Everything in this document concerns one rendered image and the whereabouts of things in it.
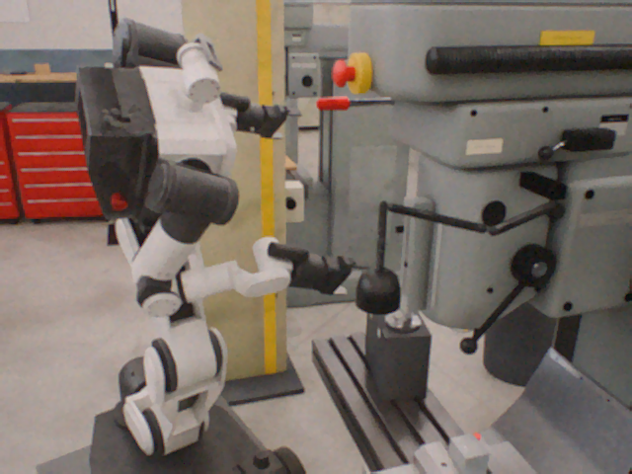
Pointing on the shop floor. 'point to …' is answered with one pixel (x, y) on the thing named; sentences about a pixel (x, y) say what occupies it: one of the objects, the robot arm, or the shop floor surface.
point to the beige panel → (249, 197)
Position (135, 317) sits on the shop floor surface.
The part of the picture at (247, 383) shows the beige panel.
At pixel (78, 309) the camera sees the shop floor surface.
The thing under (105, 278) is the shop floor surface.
